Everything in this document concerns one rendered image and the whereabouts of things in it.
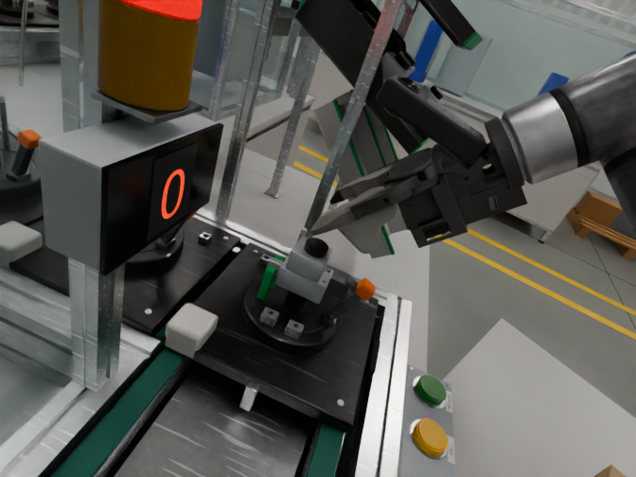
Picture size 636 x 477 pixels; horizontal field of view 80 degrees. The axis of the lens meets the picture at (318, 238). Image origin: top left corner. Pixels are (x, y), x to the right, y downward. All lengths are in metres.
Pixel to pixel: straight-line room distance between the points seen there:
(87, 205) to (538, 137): 0.34
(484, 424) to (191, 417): 0.48
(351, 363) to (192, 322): 0.21
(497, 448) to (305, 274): 0.43
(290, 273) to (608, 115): 0.35
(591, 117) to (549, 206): 4.08
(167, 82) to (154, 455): 0.36
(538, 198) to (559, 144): 4.05
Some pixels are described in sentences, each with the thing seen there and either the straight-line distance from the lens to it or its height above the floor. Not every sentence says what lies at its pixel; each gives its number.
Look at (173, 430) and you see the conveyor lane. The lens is 0.49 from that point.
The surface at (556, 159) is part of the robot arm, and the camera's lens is 0.39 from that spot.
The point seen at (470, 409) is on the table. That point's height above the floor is 0.86.
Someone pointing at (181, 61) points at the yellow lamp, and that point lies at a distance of 0.24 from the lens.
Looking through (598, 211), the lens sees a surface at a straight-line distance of 5.98.
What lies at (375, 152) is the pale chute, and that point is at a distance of 0.77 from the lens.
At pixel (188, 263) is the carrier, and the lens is 0.58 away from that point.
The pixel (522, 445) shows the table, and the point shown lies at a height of 0.86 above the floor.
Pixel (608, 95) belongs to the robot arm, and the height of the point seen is 1.35.
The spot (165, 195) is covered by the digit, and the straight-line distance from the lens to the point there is 0.27.
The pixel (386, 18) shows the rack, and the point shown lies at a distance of 0.60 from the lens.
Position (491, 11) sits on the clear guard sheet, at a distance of 4.29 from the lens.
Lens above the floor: 1.34
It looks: 31 degrees down
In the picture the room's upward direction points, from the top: 21 degrees clockwise
